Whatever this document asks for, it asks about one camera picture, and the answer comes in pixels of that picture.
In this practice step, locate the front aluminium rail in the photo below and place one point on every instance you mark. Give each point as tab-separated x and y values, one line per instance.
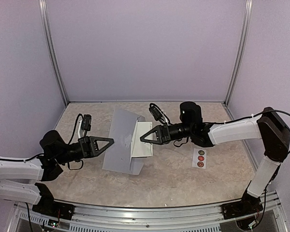
193	218

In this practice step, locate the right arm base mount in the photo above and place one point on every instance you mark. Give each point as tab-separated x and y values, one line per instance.
245	206

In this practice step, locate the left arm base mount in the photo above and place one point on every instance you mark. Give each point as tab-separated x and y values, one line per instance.
48	206

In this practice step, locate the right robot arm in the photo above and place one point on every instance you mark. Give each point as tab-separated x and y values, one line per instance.
267	126

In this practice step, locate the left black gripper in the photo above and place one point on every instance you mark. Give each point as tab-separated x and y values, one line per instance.
89	147

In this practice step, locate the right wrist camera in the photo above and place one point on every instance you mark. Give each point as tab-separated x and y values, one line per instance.
158	114

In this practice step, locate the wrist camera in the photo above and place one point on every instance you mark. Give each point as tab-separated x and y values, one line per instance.
158	114
84	126

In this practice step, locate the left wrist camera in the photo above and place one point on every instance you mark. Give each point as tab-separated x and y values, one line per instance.
84	126

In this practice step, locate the right aluminium frame post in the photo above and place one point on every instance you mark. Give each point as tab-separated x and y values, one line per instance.
240	52

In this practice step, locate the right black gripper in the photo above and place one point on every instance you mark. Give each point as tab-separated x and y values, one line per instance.
162	135

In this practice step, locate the grey paper envelope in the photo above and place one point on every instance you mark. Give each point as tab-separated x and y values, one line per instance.
117	157

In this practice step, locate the white sticker sheet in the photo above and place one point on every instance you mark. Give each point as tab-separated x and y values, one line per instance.
199	158

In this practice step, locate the aluminium frame post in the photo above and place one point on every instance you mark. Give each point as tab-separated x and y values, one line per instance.
51	51
240	52

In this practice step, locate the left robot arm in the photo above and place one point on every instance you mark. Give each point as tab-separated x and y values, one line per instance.
22	180

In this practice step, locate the left aluminium frame post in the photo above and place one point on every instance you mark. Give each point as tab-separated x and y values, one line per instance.
51	51

